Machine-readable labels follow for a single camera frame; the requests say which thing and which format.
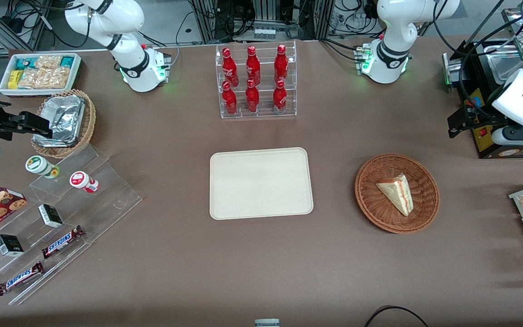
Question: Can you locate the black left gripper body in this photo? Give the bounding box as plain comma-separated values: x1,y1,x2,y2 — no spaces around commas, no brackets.
465,97,507,132

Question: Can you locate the triangular sandwich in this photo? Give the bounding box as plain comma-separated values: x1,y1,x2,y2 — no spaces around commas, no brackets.
376,174,414,217

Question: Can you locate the silver foil tray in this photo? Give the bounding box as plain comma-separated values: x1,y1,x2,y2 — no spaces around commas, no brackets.
33,95,86,148

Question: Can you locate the light wicker basket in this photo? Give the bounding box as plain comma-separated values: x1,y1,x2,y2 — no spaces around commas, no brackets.
31,89,97,159

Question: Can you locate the round brown wicker basket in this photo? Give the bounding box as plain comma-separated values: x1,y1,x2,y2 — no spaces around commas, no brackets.
355,154,440,234

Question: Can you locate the beige rectangular tray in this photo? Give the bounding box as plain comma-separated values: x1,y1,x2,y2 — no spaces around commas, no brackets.
209,147,314,221

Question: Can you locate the black food warmer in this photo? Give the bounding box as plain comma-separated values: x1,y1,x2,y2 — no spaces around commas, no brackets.
442,7,523,159

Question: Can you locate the white snack bin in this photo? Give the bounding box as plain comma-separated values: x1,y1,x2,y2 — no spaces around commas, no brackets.
0,53,82,98

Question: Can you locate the green lid yogurt cup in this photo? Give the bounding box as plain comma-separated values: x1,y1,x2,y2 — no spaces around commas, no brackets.
25,155,60,179

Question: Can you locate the clear cracker bag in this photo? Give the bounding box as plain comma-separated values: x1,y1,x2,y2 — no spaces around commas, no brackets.
35,55,63,69
44,66,70,89
18,68,46,89

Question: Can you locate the steel warmer pan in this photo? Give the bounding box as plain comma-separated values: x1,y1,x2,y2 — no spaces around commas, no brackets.
485,45,523,84

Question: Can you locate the red lid yogurt cup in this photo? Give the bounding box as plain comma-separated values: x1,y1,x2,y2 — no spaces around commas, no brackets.
69,171,99,194

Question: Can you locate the small black box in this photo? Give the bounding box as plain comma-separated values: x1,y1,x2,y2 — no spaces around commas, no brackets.
0,234,25,257
38,204,64,228

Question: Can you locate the clear acrylic step display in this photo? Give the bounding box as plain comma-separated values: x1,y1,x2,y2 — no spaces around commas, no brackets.
0,144,143,306

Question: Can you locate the snickers bar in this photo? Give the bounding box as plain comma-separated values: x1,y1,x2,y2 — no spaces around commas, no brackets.
41,225,85,259
0,261,44,296

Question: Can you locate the red cola bottle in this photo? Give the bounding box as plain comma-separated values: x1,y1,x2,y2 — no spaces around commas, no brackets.
222,47,239,88
246,45,261,87
222,81,238,115
245,79,260,113
274,44,288,84
273,79,287,114

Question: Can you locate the clear acrylic bottle rack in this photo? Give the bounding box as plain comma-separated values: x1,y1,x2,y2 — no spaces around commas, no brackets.
215,40,297,119

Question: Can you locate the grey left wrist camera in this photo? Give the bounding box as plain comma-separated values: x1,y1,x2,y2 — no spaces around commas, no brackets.
492,125,523,146

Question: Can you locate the black floor cable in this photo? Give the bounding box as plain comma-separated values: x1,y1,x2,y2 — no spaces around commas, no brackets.
364,306,430,327

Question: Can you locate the aluminium frame rack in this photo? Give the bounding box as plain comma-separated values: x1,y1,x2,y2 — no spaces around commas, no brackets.
191,0,335,44

